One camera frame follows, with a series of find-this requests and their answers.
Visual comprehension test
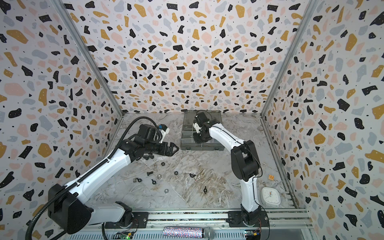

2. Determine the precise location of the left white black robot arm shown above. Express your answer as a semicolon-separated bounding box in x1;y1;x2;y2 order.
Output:
48;124;179;235

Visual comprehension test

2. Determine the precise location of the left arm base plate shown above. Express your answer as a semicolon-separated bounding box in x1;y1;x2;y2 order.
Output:
105;212;149;229

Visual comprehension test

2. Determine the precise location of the white square clock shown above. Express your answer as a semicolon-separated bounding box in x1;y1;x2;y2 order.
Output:
261;187;281;206

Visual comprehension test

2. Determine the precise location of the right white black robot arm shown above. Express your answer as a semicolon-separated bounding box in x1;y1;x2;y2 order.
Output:
193;113;262;226

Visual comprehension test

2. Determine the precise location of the aluminium front rail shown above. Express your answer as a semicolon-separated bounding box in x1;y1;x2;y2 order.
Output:
62;209;317;240

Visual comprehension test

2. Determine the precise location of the right corner aluminium post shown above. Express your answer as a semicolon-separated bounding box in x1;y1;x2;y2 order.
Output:
261;0;319;119

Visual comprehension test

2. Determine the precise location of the clear plastic compartment organizer box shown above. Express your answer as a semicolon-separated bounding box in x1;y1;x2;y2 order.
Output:
180;110;225;151

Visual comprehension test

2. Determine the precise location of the glitter handheld microphone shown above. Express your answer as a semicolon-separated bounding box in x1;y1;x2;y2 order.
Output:
163;227;216;240

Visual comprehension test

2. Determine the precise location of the black bolts pair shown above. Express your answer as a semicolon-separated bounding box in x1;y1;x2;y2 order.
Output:
143;155;154;160

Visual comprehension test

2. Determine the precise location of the left corner aluminium post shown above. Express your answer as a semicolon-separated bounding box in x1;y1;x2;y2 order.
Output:
51;1;124;118

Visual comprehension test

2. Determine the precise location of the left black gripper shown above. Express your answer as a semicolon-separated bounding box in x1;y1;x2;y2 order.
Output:
145;141;180;156

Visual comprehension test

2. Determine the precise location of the corner aluminium post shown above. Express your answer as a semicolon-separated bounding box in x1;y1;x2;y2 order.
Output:
51;1;124;118
261;0;319;119

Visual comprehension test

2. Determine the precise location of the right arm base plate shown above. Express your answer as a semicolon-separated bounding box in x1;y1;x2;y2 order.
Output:
226;211;270;228

